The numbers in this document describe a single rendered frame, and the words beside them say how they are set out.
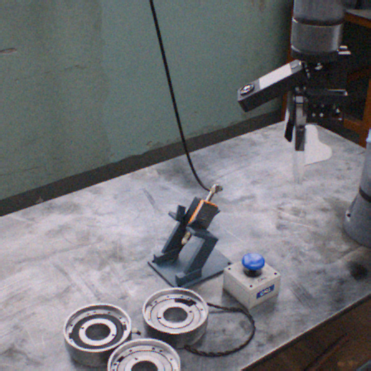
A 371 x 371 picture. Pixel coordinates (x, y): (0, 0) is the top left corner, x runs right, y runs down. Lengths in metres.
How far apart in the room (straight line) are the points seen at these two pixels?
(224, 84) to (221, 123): 0.21
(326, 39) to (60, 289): 0.61
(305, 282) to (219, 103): 2.09
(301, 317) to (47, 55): 1.75
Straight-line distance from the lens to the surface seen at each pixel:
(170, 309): 1.04
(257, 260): 1.07
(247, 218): 1.30
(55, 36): 2.55
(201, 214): 1.09
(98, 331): 1.03
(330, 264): 1.20
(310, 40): 0.94
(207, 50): 3.00
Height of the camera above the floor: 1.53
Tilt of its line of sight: 31 degrees down
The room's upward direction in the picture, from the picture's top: 1 degrees clockwise
